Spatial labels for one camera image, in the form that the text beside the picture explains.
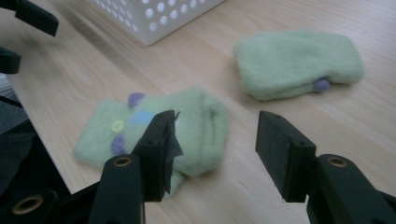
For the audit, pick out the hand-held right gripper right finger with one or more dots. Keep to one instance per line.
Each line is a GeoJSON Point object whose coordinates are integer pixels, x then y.
{"type": "Point", "coordinates": [285, 155]}

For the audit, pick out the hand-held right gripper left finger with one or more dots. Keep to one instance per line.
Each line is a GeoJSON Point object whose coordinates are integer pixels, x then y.
{"type": "Point", "coordinates": [154, 155]}

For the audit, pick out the light green fuzzy sock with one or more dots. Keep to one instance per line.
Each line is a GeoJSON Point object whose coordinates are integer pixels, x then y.
{"type": "Point", "coordinates": [292, 62]}
{"type": "Point", "coordinates": [199, 137]}

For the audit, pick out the white perforated plastic basket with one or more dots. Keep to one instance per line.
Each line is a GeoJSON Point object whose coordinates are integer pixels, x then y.
{"type": "Point", "coordinates": [155, 15]}

